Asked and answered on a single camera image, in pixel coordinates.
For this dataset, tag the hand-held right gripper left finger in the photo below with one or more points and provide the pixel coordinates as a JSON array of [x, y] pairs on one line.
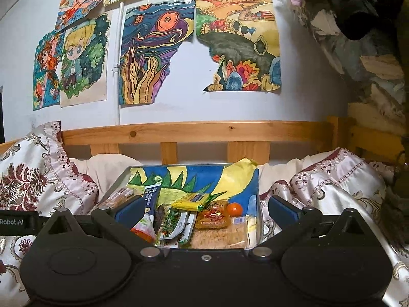
[[129, 211]]

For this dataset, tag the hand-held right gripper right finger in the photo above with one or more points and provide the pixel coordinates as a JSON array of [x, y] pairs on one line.
[[282, 209]]

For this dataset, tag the clear cereal bar packet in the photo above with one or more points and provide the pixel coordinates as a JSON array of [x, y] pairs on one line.
[[116, 198]]

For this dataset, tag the clear packet of orange snacks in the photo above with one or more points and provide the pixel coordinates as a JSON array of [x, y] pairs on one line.
[[143, 228]]

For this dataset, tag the blue and white snack packet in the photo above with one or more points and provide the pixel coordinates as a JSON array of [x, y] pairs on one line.
[[151, 198]]

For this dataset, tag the dark brown snack packet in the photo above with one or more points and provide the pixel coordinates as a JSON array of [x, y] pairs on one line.
[[161, 219]]

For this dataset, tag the small tangerine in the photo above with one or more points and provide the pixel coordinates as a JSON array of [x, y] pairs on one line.
[[235, 209]]

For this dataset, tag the white green snack packet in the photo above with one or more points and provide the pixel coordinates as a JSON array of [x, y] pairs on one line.
[[178, 225]]

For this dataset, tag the yellow green snack packet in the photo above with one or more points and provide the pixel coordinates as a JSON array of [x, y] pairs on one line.
[[191, 202]]

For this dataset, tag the clear rice crisp cake packet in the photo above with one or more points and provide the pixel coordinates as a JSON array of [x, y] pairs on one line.
[[220, 238]]

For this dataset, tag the gold foil snack packet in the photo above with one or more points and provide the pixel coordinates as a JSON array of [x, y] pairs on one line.
[[212, 216]]

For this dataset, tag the grey box with dinosaur drawing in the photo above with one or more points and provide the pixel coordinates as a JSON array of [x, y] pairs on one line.
[[198, 179]]

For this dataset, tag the wooden bed headboard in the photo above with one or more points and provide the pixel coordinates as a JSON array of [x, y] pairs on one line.
[[198, 131]]

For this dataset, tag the dark olive cloth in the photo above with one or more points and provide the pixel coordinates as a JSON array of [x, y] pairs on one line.
[[397, 192]]

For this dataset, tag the patterned hanging cloth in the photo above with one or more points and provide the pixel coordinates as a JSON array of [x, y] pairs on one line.
[[361, 64]]

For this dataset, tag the dark hanging garment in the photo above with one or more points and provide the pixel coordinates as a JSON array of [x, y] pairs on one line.
[[364, 3]]

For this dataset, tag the dark wall panel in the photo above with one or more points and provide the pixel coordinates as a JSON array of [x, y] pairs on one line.
[[1, 115]]

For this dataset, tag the white wall pipe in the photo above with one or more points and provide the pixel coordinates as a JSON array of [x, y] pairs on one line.
[[117, 70]]

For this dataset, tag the blue orange figure wall poster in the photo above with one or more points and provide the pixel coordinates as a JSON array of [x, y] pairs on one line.
[[48, 80]]

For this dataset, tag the blond figure green wall poster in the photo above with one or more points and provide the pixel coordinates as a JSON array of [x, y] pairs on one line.
[[83, 60]]

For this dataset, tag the purple swirl seaweed wall poster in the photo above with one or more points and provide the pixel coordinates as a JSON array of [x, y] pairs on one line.
[[150, 48]]

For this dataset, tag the landscape colourful leaves wall poster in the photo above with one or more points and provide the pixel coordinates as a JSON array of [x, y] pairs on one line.
[[239, 38]]

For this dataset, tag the red haired figure wall poster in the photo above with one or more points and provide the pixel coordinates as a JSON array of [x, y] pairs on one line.
[[83, 3]]

